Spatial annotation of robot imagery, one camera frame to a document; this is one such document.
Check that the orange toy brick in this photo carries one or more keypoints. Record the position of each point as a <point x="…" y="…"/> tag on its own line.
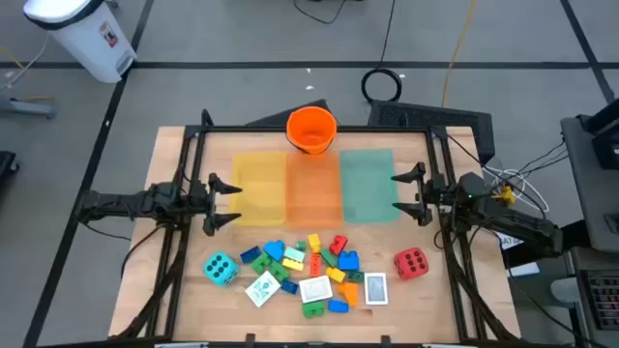
<point x="350" y="294"/>

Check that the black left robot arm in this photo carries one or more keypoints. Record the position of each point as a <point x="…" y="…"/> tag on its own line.
<point x="126" y="203"/>

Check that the grey stand foot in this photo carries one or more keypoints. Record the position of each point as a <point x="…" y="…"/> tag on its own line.
<point x="29" y="107"/>

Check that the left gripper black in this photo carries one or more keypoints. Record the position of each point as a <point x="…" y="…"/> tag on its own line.
<point x="211" y="203"/>

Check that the translucent orange plastic tray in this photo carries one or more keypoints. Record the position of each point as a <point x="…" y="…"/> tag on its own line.
<point x="314" y="193"/>

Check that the white paper sheet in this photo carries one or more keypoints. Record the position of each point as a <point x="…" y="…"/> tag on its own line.
<point x="524" y="269"/>

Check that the yellow toy brick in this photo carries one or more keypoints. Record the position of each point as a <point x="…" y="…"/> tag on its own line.
<point x="292" y="265"/>
<point x="335" y="275"/>
<point x="314" y="243"/>

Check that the white pedal trash bin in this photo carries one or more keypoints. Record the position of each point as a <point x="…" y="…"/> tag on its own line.
<point x="87" y="38"/>

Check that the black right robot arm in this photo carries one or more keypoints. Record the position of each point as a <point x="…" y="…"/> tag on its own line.
<point x="512" y="222"/>

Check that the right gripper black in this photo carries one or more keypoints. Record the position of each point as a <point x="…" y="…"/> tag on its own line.
<point x="437" y="195"/>

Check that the grey side desk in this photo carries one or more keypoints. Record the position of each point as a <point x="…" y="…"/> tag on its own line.
<point x="587" y="193"/>

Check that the translucent yellow plastic tray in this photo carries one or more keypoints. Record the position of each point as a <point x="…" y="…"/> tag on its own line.
<point x="258" y="188"/>

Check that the red foam die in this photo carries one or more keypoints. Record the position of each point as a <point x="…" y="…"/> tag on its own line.
<point x="411" y="263"/>

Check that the black floor object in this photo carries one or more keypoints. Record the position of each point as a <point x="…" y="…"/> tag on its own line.
<point x="7" y="166"/>

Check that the orange plastic bucket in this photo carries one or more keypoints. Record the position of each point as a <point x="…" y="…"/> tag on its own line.
<point x="312" y="128"/>

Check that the black keyboard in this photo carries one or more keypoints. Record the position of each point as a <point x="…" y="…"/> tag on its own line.
<point x="604" y="299"/>

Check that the translucent blue toy brick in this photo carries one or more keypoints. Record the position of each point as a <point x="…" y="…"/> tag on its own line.
<point x="289" y="287"/>

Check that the dark blue toy brick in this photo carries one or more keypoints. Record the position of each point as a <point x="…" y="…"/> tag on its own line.
<point x="250" y="254"/>

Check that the small dark green toy brick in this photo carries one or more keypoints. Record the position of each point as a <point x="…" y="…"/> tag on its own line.
<point x="355" y="276"/>

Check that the yellow connector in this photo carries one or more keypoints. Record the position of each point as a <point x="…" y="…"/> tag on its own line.
<point x="506" y="195"/>

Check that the translucent green plastic tray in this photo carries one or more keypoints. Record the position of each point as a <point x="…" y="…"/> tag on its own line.
<point x="367" y="186"/>

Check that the pale turquoise toy brick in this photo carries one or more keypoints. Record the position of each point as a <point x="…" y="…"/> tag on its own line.
<point x="294" y="254"/>

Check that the teal foam die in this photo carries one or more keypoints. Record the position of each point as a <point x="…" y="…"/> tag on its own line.
<point x="220" y="268"/>

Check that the red toy brick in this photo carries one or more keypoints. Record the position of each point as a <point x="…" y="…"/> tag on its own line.
<point x="338" y="245"/>

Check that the black desk monitor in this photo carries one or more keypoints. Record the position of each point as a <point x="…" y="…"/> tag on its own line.
<point x="607" y="145"/>

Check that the black aluminium table frame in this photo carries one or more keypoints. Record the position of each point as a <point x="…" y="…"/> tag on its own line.
<point x="232" y="129"/>

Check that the white paper label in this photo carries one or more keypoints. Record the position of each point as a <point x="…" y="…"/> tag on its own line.
<point x="508" y="240"/>

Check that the long red-orange toy brick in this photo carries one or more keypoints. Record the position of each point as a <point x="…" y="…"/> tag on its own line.
<point x="315" y="265"/>

